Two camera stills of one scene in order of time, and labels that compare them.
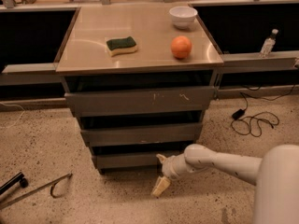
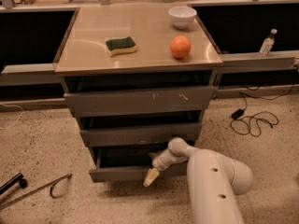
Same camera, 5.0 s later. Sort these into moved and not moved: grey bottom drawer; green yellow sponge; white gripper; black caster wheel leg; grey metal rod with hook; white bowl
Moved: white gripper; grey bottom drawer
Not moved: white bowl; green yellow sponge; black caster wheel leg; grey metal rod with hook
